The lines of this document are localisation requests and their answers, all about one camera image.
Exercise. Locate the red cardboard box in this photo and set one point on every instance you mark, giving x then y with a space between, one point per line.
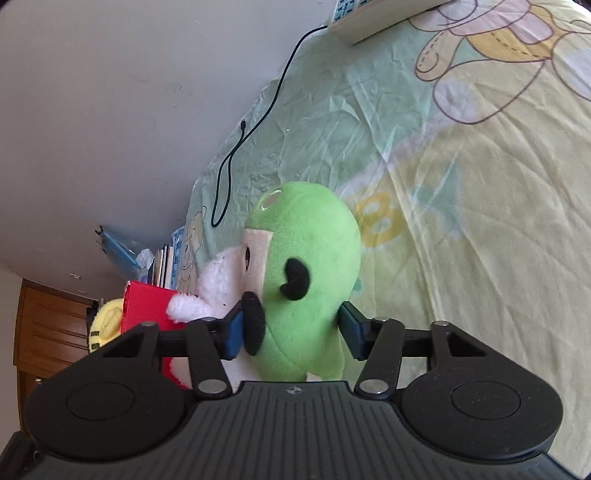
143 300

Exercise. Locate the white power strip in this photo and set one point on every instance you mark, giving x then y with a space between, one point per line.
369 27

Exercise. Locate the white plastic bag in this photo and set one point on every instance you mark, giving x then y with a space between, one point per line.
145 258

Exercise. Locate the white red cover book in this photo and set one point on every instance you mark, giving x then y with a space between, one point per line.
168 267

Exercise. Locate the yellow tiger plush toy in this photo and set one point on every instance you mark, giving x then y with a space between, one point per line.
106 323

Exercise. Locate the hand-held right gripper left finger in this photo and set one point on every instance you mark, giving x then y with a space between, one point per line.
233 332

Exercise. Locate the white plush toy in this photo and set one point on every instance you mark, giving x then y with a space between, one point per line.
217 281

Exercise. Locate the green plush toy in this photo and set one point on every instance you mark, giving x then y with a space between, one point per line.
314 240

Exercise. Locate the wooden cabinet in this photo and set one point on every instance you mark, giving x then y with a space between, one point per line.
46 332

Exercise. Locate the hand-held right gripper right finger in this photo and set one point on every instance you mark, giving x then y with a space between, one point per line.
351 330

